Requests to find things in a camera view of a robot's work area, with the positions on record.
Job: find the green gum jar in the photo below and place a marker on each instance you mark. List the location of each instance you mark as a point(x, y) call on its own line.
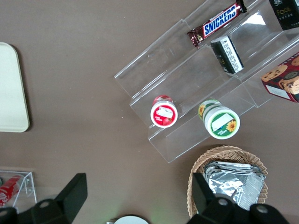
point(222, 123)

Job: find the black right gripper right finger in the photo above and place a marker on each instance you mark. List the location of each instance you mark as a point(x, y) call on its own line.
point(205, 200)

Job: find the clear acrylic stepped stand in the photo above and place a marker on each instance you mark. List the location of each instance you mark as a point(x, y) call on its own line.
point(187, 77)

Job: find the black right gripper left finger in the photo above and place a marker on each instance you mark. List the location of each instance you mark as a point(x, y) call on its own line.
point(67, 198)

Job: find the red cookie box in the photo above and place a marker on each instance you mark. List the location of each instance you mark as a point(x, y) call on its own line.
point(285, 79)

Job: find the clear acrylic bottle rack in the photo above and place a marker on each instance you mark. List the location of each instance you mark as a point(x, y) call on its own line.
point(28, 186)

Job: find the aluminium foil container stack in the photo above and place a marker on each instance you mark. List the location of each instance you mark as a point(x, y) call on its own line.
point(233, 184)

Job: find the cream plastic tray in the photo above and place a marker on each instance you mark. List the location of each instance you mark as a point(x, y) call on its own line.
point(11, 93)

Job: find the red gum jar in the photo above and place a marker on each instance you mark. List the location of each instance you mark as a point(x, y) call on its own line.
point(163, 115)

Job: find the small black box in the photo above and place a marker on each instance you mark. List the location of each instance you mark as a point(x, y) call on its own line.
point(285, 14)
point(224, 58)

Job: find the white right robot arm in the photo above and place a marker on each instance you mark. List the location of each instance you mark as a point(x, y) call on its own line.
point(130, 220)

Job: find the Snickers chocolate bar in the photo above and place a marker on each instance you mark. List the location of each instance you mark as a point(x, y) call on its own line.
point(219, 23)

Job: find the oval wicker basket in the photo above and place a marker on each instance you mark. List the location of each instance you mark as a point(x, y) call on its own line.
point(201, 161)

